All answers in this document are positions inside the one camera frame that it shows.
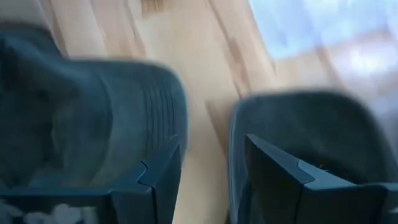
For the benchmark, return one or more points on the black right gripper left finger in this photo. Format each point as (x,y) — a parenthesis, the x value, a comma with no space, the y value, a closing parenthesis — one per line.
(155,186)

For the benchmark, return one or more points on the grey-blue cap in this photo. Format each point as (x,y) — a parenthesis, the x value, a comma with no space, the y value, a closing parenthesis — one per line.
(93,118)

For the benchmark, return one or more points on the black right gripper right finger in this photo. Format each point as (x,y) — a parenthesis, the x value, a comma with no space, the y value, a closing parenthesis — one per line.
(273,186)

